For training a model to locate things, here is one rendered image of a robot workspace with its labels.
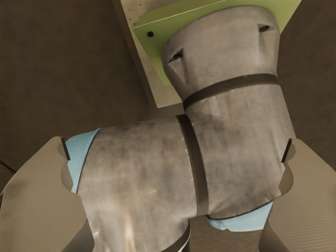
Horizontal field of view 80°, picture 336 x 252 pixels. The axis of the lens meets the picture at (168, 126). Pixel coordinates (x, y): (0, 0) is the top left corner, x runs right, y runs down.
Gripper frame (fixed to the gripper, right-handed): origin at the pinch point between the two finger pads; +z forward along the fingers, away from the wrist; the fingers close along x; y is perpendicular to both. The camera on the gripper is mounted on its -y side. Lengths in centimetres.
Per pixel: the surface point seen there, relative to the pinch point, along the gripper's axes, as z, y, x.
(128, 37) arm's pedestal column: 49, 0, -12
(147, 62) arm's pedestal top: 39.6, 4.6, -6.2
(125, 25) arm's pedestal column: 49, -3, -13
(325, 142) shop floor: 56, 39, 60
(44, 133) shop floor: 53, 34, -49
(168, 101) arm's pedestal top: 40.6, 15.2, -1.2
